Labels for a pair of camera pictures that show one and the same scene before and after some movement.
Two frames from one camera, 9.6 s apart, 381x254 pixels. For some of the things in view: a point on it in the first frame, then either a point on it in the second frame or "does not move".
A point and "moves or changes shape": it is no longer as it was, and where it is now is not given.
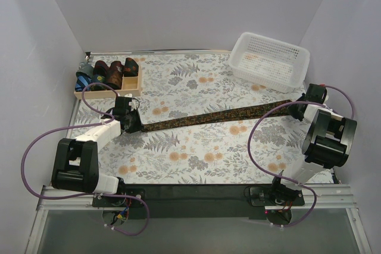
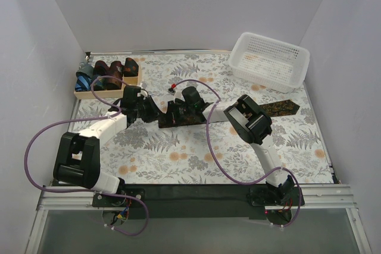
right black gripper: x=299 y=111 to x=173 y=112
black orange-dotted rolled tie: x=131 y=68 does not move
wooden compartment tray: x=131 y=85 does not move
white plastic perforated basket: x=279 y=67 does not move
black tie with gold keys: x=271 y=109 moves or changes shape
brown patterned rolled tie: x=115 y=73 does not move
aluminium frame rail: x=339 y=197 does not move
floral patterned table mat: x=259 y=149 does not move
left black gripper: x=133 y=122 to x=150 y=109
